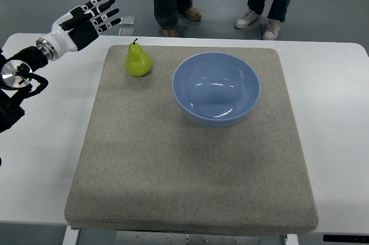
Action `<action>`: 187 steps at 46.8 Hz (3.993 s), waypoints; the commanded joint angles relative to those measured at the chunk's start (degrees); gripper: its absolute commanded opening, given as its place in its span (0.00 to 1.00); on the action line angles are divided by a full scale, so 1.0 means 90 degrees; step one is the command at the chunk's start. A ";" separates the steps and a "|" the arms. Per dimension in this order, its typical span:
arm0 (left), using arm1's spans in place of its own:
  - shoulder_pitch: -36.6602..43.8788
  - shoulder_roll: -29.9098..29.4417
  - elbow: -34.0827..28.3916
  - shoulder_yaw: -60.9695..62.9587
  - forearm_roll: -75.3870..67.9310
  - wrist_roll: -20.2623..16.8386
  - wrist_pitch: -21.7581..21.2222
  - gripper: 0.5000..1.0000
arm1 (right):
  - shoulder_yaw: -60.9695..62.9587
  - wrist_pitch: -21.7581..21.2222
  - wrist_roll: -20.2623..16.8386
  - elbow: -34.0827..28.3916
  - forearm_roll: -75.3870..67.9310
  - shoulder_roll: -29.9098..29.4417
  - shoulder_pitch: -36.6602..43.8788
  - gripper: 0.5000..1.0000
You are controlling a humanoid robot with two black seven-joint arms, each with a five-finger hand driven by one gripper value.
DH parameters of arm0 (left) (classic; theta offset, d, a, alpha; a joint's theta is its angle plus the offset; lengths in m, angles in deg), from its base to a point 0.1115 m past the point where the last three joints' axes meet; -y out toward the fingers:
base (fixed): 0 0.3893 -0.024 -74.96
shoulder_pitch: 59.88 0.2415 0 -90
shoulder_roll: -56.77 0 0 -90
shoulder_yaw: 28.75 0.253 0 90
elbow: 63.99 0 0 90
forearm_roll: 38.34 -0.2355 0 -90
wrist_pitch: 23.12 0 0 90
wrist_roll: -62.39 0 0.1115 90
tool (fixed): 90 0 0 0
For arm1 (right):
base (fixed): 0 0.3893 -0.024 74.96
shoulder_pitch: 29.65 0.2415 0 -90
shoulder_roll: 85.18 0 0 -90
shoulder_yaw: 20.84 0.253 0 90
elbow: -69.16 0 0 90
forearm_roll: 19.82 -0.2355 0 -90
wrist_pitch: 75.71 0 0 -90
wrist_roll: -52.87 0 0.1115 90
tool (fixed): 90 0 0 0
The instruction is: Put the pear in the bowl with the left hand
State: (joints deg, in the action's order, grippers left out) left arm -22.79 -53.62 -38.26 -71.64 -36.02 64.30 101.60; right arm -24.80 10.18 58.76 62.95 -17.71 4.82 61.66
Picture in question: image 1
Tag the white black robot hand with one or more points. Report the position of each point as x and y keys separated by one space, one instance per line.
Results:
x=78 y=28

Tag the green pear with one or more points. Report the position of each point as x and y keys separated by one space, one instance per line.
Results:
x=137 y=63

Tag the blue bowl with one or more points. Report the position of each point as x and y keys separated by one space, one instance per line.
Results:
x=215 y=89

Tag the lower metal floor plate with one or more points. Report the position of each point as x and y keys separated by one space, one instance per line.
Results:
x=126 y=31

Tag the metal floor plate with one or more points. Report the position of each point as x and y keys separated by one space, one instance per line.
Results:
x=126 y=31
x=127 y=21

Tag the upper metal floor plate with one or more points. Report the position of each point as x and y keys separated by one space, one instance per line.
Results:
x=127 y=21

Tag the beige fabric mat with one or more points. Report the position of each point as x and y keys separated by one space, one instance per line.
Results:
x=144 y=166

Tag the metal table frame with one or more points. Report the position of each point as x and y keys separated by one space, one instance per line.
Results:
x=91 y=236

